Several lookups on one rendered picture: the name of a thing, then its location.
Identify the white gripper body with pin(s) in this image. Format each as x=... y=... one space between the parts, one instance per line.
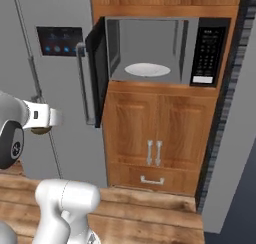
x=56 y=117

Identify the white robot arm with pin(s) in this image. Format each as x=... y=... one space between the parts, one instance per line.
x=63 y=201

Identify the brown potato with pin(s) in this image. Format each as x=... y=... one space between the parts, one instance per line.
x=40 y=131

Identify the black microwave door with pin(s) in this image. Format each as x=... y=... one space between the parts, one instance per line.
x=100 y=71

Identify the white microwave turntable plate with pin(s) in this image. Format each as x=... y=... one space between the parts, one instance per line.
x=147 y=69

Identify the silver microwave oven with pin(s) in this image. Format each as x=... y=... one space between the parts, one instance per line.
x=150 y=44

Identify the grey fridge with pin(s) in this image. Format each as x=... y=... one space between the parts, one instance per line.
x=66 y=88

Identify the wooden drawer front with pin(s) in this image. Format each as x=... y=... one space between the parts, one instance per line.
x=180 y=179

